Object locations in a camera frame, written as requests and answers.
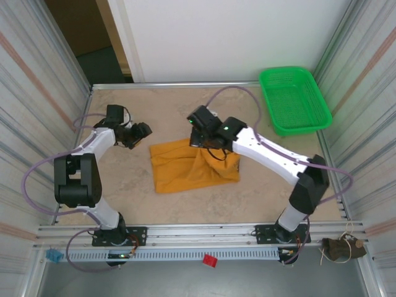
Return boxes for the brown pouch with string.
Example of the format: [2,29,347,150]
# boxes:
[318,221,369,265]

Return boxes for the aluminium mounting rail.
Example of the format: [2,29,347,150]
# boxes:
[33,221,371,250]

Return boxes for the brown wooden door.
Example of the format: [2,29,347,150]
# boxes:
[45,0,132,77]

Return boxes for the blue plastic clip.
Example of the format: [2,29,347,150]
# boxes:
[45,249,62,264]

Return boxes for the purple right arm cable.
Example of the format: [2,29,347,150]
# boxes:
[205,85,355,266]

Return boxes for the white slotted cable duct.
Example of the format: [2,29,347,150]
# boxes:
[66,249,281,262]

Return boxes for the green plastic basket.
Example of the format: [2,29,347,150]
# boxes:
[258,66,334,137]

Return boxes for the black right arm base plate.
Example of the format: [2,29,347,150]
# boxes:
[255,223,312,245]

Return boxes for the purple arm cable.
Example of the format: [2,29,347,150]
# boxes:
[20,113,121,273]
[205,85,355,266]

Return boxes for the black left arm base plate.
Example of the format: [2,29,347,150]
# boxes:
[92,226,148,248]

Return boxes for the yellow t-shirt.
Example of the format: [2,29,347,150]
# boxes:
[150,137,241,194]

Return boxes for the red plastic block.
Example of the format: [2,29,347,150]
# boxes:
[202,253,219,267]

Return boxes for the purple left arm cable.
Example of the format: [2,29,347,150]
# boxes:
[20,113,121,273]

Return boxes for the aluminium table edge frame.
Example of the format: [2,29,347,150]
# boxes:
[55,80,350,225]

